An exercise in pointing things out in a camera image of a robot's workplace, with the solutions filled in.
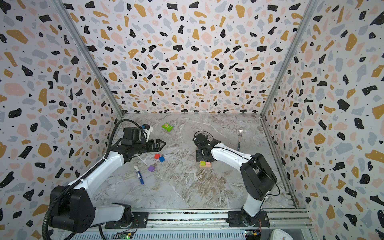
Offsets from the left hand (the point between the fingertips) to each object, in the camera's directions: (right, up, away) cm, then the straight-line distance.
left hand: (158, 141), depth 83 cm
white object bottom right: (+60, -41, -15) cm, 74 cm away
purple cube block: (-7, -17, +9) cm, 21 cm away
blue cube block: (-2, -12, +12) cm, 18 cm away
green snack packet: (-2, +8, +30) cm, 31 cm away
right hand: (+24, -8, +7) cm, 26 cm away
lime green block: (+25, -14, +9) cm, 30 cm away
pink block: (+28, -15, +9) cm, 33 cm away
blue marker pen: (-13, -20, +4) cm, 24 cm away
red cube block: (-5, -11, +14) cm, 18 cm away
